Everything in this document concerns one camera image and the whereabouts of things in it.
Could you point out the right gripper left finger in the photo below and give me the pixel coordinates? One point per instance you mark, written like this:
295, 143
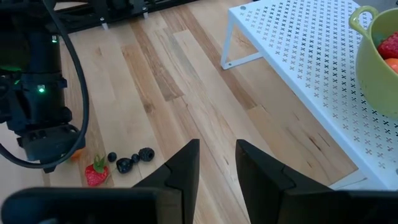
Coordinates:
186, 177

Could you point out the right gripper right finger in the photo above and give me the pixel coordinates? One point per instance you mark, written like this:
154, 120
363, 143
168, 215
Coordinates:
261, 180

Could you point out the orange peach with stem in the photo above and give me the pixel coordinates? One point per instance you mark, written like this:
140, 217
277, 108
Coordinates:
76, 154

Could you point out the green plastic colander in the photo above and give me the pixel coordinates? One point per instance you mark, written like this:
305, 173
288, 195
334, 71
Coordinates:
373, 81

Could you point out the small dark blueberry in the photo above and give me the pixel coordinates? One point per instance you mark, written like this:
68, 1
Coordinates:
112, 156

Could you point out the white perforated metal shelf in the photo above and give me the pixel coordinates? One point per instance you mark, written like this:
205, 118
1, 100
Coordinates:
295, 46

